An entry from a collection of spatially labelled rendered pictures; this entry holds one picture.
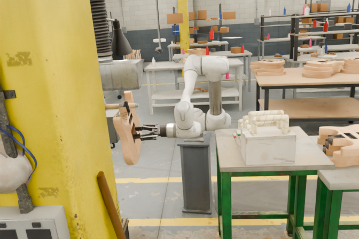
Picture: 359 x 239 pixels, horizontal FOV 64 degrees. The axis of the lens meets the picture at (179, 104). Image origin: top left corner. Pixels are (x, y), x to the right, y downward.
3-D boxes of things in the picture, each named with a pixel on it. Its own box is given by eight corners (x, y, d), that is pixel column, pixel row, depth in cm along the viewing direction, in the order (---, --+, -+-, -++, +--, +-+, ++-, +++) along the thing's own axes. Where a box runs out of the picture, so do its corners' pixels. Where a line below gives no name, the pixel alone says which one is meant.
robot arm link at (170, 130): (177, 131, 184) (168, 132, 184) (175, 120, 179) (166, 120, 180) (176, 140, 176) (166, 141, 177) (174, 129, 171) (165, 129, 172)
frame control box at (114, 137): (83, 154, 202) (77, 120, 195) (93, 142, 223) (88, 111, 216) (117, 153, 201) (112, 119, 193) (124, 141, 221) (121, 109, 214)
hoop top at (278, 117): (252, 122, 154) (252, 117, 153) (250, 120, 157) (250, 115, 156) (289, 120, 153) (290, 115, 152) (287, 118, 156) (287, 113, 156)
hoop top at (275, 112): (248, 118, 162) (249, 112, 161) (247, 116, 165) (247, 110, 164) (284, 116, 161) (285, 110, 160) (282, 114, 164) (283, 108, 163)
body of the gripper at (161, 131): (166, 140, 177) (151, 140, 177) (168, 130, 184) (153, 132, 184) (165, 130, 173) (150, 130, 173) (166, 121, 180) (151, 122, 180)
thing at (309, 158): (222, 275, 182) (219, 167, 160) (217, 214, 237) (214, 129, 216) (324, 275, 177) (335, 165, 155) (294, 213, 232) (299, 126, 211)
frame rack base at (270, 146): (246, 166, 160) (246, 137, 155) (240, 154, 174) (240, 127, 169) (295, 163, 159) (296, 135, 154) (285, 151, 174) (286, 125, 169)
